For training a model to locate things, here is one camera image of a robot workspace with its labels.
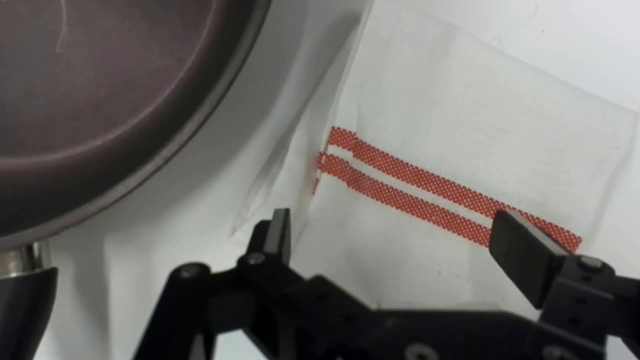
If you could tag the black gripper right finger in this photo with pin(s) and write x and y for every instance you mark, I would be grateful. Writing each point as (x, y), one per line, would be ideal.
(532, 266)

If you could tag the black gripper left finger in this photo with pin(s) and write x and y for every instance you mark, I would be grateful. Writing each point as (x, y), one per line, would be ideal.
(266, 313)

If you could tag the white towel red stripes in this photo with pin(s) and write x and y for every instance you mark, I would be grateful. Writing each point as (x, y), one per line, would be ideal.
(433, 121)

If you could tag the black frying pan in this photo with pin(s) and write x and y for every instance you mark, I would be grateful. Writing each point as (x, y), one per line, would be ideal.
(100, 101)

